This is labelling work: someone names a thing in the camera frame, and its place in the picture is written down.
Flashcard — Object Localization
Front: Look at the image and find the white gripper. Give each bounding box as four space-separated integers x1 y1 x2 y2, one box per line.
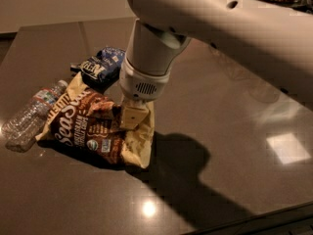
119 59 169 130

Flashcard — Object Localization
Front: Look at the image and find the brown Sea Salt chip bag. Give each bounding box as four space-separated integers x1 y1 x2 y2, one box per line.
36 74 155 168

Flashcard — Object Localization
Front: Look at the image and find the clear plastic water bottle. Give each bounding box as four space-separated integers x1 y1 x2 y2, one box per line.
1 80 67 152

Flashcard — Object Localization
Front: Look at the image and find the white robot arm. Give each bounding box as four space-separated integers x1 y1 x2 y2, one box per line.
119 0 313 129

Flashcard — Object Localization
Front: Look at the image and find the blue chip bag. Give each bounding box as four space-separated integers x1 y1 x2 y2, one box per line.
70 47 125 86

